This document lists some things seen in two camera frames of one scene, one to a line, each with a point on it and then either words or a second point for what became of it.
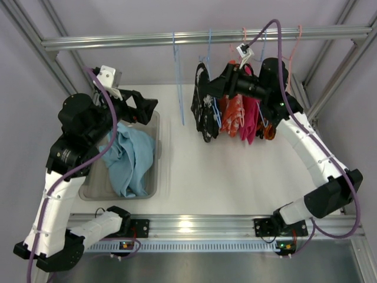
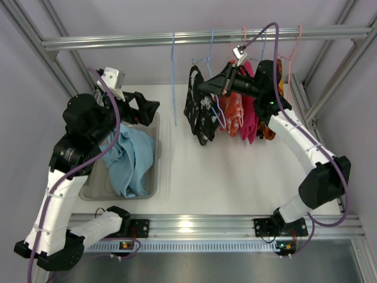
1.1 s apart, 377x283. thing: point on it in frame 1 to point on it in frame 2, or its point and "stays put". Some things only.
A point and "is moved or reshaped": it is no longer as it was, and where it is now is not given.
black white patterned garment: [205, 108] is moved or reshaped
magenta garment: [250, 107] stays put
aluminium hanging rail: [201, 39] stays put
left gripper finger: [145, 109] stays put
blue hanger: [210, 41] to [217, 101]
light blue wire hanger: [179, 85] to [172, 45]
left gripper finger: [144, 105] stays put
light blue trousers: [128, 159] stays put
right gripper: [227, 77] stays put
